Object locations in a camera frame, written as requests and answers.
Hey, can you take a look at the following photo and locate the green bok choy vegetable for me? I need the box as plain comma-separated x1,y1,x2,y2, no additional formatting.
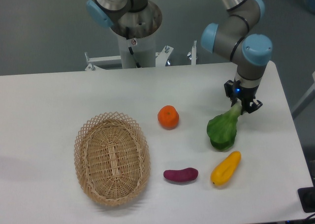
206,103,242,151

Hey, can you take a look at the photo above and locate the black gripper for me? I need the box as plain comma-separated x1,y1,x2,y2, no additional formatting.
224,80,262,115

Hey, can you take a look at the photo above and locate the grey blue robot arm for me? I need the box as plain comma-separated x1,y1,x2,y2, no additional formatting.
86,0,273,113

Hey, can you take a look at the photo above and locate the yellow papaya fruit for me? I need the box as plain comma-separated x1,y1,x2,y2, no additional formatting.
210,151,242,186

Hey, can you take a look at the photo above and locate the black device at table edge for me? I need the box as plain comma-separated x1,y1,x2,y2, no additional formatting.
298,187,315,213

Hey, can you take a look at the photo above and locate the orange tangerine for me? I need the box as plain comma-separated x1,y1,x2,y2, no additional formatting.
157,105,180,129

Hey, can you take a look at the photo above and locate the white table leg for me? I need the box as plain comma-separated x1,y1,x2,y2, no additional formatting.
291,72,315,119

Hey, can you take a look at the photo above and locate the purple sweet potato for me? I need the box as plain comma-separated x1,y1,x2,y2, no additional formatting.
163,167,199,183

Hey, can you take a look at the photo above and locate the woven wicker basket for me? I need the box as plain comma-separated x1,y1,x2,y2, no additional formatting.
74,112,151,206

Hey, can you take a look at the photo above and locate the black cable on pedestal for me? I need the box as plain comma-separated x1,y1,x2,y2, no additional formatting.
125,27,141,68

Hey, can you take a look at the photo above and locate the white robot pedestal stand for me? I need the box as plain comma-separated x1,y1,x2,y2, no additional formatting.
84,0,199,71

